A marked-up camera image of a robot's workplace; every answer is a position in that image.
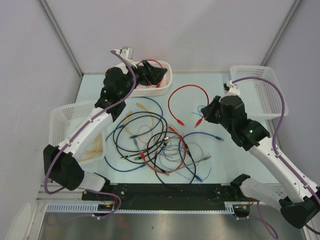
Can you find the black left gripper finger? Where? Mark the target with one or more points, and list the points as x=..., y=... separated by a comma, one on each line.
x=155, y=74
x=146, y=65

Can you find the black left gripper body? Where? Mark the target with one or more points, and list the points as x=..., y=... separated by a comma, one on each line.
x=142, y=79

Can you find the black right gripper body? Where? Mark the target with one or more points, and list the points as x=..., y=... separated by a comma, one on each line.
x=214, y=114

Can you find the white basket top centre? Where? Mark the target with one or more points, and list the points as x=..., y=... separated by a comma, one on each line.
x=155, y=90

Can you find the white basket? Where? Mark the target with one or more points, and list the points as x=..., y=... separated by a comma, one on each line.
x=64, y=120
x=155, y=90
x=261, y=100

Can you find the white basket right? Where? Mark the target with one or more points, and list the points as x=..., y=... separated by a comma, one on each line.
x=261, y=100

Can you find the white basket left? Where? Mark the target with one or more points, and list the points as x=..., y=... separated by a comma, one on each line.
x=64, y=120

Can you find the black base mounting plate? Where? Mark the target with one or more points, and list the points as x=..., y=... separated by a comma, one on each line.
x=156, y=196

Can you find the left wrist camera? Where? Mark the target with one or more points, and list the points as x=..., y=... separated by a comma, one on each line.
x=126, y=56

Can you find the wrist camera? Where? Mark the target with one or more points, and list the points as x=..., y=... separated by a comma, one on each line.
x=126, y=56
x=231, y=89

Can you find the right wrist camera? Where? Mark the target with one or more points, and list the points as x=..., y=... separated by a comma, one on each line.
x=231, y=89

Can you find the white slotted cable duct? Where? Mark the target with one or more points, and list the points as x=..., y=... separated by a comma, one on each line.
x=97, y=208

